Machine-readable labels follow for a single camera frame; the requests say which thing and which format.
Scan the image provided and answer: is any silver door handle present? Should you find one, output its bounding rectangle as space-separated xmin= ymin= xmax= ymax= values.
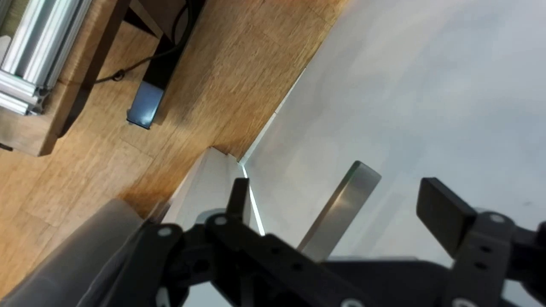
xmin=299 ymin=160 xmax=383 ymax=260

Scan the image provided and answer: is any aluminium extrusion frame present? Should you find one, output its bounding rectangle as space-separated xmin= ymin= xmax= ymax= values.
xmin=0 ymin=0 xmax=93 ymax=115

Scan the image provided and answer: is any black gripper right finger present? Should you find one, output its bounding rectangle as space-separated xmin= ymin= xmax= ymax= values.
xmin=417 ymin=177 xmax=546 ymax=307

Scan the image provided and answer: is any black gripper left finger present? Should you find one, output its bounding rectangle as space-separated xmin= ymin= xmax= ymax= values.
xmin=101 ymin=177 xmax=316 ymax=307

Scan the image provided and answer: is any black cable on floor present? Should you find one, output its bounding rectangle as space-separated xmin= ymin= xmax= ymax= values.
xmin=93 ymin=0 xmax=194 ymax=85

